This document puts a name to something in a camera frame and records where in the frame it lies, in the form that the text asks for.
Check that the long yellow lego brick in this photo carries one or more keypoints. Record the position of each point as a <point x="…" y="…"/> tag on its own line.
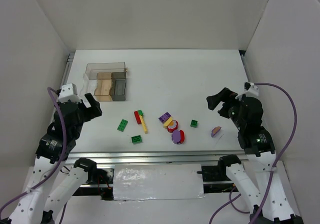
<point x="143" y="124"/>

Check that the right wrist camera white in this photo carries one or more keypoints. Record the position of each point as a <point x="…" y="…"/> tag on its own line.
<point x="250" y="90"/>

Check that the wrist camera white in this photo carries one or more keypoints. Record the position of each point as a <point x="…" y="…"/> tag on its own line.
<point x="250" y="90"/>
<point x="69" y="93"/>

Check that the green letter lego brick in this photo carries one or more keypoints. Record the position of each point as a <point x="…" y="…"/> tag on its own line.
<point x="194" y="123"/>

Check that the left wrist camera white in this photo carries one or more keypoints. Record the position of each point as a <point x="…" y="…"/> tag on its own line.
<point x="69" y="93"/>

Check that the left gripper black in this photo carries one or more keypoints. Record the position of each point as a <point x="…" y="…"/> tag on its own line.
<point x="85" y="112"/>

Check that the red curved lego brick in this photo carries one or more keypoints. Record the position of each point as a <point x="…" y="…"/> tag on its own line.
<point x="137" y="117"/>

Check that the purple butterfly lego brick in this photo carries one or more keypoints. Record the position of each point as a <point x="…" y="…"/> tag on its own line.
<point x="215" y="130"/>

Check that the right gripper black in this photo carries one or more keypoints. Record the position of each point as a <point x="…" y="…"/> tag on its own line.
<point x="225" y="105"/>

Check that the green 2x2 lego brick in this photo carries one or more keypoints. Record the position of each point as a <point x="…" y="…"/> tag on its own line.
<point x="136" y="139"/>

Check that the red flower lego brick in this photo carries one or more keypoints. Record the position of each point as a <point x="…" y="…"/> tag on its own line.
<point x="173" y="125"/>

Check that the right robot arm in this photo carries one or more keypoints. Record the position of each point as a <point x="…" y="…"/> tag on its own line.
<point x="266" y="200"/>

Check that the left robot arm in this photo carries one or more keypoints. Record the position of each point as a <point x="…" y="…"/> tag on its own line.
<point x="40" y="203"/>

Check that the aluminium rail front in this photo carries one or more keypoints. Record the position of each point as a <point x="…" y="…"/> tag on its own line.
<point x="139" y="158"/>

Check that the white taped cover plate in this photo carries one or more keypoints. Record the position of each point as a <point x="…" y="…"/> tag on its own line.
<point x="158" y="182"/>

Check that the green 2x4 lego brick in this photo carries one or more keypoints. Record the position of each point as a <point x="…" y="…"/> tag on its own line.
<point x="121" y="127"/>

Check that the purple 2x4 lego brick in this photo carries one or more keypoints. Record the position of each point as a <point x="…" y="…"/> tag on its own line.
<point x="163" y="118"/>

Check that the clear compartment container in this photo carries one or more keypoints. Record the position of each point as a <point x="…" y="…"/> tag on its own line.
<point x="105" y="81"/>

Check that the yellow half-round lego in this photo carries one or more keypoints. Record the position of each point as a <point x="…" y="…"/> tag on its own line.
<point x="167" y="123"/>

